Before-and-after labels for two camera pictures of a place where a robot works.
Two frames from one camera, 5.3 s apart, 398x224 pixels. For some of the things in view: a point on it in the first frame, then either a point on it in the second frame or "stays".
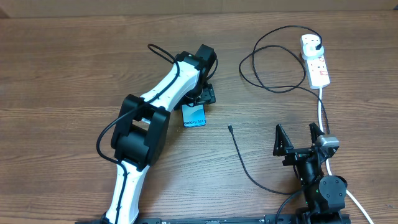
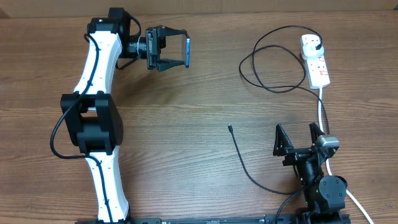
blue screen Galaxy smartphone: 193,116 to 188,45
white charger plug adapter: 311,52 stays
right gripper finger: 282,142 stays
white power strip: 317,69 stays
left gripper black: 208,96 to 153,48
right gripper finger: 315,132 stays
